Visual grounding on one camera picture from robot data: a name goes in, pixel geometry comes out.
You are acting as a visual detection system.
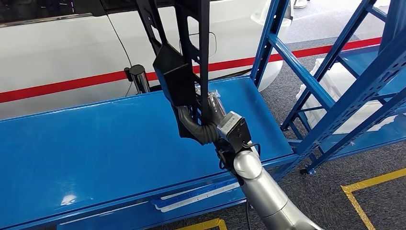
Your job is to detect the chrome stanchion post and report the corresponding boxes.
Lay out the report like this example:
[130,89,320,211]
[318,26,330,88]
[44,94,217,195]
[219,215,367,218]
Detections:
[124,64,151,95]

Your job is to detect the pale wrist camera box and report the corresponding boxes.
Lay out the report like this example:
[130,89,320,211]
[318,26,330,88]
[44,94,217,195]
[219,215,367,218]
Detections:
[216,111,253,154]

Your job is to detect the blue metal shelf rack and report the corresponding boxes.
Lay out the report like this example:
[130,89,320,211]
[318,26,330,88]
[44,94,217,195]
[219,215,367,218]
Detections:
[0,0,406,230]
[281,0,406,176]

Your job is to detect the yellow floor tape square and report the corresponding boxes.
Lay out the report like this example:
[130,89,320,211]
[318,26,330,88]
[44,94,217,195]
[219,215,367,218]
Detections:
[173,218,228,230]
[340,167,406,230]

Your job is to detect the white stacked plastic crates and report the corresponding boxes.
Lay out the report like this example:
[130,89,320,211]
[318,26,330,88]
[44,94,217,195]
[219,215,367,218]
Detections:
[295,57,399,136]

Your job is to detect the red barrier belt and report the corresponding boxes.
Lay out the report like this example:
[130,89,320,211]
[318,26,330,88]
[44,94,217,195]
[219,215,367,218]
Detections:
[0,70,127,104]
[146,36,383,81]

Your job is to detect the black plastic car part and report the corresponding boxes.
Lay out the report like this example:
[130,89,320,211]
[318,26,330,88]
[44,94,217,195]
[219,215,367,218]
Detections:
[136,0,212,140]

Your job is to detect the white car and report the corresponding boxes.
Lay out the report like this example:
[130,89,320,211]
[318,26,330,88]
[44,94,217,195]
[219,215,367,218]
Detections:
[0,0,295,121]

